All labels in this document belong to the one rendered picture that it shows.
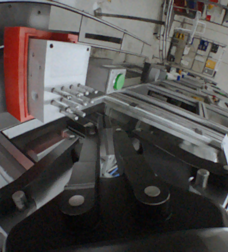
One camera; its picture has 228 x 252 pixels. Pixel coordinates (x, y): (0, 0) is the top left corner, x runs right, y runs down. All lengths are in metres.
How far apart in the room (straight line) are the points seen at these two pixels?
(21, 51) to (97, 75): 0.18
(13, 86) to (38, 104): 0.06
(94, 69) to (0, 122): 0.23
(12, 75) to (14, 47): 0.05
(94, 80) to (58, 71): 0.15
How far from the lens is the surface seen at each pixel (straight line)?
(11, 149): 0.29
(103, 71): 0.36
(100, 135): 0.15
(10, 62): 0.28
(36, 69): 0.24
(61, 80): 0.25
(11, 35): 0.28
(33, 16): 0.61
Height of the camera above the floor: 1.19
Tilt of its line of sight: 20 degrees down
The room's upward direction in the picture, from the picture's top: 115 degrees clockwise
